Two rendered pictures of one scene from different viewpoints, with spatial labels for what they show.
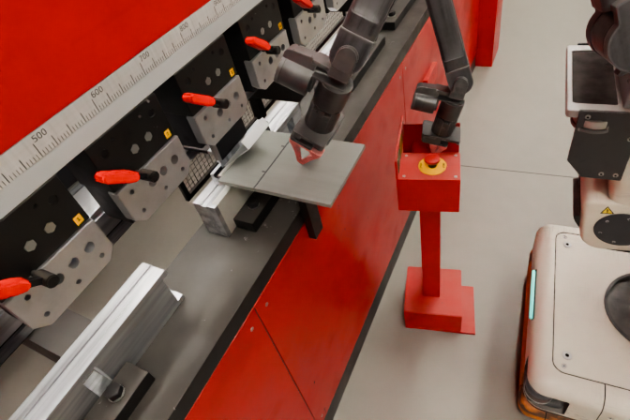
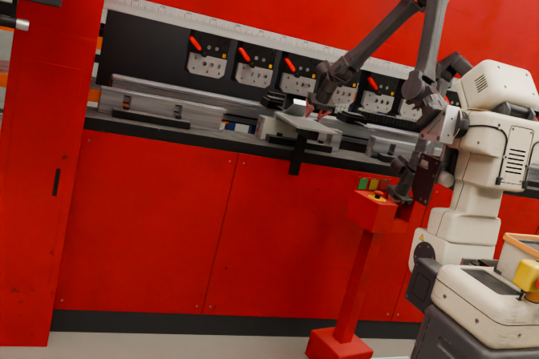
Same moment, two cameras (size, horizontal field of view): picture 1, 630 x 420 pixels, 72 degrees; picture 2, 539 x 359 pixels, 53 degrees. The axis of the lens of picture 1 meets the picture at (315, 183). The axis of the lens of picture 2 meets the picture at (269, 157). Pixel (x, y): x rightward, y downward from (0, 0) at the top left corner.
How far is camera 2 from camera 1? 1.61 m
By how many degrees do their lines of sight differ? 41
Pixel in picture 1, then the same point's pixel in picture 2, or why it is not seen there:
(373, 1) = (355, 50)
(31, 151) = (233, 26)
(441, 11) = not seen: hidden behind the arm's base
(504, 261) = not seen: outside the picture
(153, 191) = (249, 76)
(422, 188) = (361, 203)
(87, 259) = (214, 69)
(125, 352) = (191, 116)
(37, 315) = (191, 65)
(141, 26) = (290, 28)
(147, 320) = (206, 118)
